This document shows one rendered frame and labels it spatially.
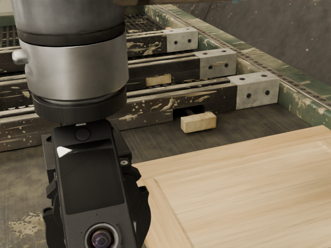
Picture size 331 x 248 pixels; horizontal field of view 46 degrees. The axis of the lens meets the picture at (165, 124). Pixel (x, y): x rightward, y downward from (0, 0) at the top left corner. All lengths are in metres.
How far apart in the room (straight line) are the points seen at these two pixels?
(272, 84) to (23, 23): 0.86
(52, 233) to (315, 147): 0.65
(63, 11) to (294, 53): 2.28
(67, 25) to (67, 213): 0.12
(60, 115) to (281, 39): 2.40
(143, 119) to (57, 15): 0.70
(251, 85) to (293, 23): 1.61
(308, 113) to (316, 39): 1.44
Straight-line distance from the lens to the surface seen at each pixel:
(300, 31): 2.54
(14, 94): 1.12
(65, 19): 0.26
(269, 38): 2.72
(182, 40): 1.50
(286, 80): 1.10
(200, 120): 0.91
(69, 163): 0.29
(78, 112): 0.28
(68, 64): 0.27
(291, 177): 0.77
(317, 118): 0.99
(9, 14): 2.12
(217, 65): 1.24
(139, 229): 0.37
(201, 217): 0.66
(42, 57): 0.27
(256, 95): 1.05
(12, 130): 0.91
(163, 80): 1.19
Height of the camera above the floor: 1.62
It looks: 29 degrees down
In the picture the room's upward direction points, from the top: 70 degrees counter-clockwise
